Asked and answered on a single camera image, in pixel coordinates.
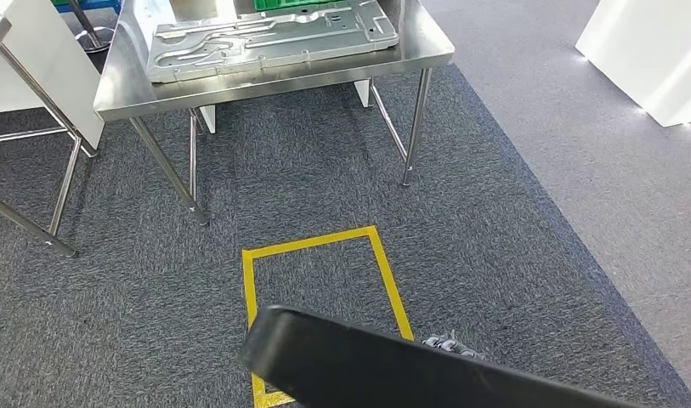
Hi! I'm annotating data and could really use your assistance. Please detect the green plastic crate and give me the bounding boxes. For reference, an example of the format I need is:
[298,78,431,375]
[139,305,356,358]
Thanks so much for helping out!
[253,0,352,13]

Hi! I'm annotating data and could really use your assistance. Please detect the white box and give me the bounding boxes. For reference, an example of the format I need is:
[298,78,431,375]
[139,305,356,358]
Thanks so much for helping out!
[575,0,691,128]

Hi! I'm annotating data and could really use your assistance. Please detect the black plastic plate frame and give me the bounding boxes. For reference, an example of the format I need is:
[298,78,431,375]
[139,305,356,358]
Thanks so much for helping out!
[239,304,644,408]

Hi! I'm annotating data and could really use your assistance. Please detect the stainless steel workbench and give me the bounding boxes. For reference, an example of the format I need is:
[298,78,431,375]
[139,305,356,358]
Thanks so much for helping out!
[93,0,456,226]

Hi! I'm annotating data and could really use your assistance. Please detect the stamped sheet metal panel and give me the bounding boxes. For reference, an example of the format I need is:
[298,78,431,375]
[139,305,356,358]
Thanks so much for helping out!
[146,0,399,84]

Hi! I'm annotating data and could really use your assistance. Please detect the blue metal cart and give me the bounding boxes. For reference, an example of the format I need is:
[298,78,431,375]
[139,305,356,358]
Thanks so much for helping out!
[51,0,122,15]

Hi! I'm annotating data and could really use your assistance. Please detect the white cabinet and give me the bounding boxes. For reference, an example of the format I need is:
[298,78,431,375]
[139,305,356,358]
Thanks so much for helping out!
[0,0,105,150]

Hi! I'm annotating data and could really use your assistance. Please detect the stainless steel table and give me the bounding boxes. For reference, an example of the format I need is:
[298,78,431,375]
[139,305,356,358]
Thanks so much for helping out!
[0,15,99,259]

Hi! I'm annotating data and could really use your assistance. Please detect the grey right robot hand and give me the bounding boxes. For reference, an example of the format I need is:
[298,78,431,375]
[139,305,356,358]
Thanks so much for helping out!
[422,331,484,361]

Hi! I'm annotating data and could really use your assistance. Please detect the white stand foot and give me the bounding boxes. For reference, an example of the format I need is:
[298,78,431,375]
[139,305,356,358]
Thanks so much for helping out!
[198,104,218,135]
[353,78,376,109]

